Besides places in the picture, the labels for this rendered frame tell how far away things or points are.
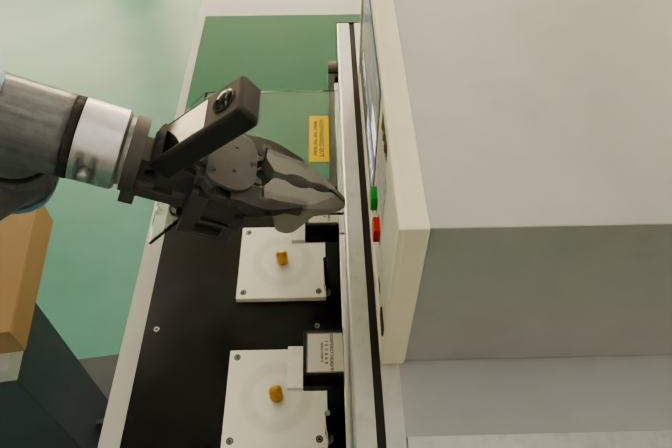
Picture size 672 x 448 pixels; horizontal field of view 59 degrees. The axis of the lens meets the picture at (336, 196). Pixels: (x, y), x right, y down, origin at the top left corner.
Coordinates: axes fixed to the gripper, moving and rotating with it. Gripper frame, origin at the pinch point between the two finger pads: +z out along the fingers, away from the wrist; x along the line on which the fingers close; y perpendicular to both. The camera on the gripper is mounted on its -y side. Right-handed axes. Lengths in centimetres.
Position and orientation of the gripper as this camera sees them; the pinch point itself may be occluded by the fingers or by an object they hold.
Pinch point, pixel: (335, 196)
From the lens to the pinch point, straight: 58.9
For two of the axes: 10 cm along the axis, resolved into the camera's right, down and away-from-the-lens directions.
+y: -4.2, 6.0, 6.8
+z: 9.1, 2.6, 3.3
